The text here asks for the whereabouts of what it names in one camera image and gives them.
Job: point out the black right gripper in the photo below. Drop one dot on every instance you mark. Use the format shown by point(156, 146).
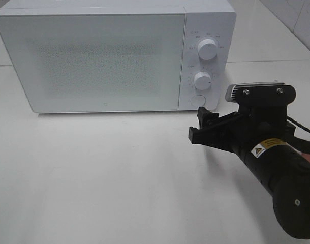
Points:
point(241, 131)

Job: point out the white round door-release button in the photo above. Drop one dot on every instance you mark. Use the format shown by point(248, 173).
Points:
point(198, 101)

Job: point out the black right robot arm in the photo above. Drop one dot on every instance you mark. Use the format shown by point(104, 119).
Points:
point(285, 175)

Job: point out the white lower microwave knob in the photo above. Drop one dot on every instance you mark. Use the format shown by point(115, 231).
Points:
point(202, 81)

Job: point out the white microwave knob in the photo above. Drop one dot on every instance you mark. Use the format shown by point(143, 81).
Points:
point(207, 48)
point(202, 81)

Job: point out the white upper microwave knob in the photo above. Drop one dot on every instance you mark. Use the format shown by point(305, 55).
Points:
point(207, 48)

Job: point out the white microwave oven body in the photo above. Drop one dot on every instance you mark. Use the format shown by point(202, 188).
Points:
point(202, 19)

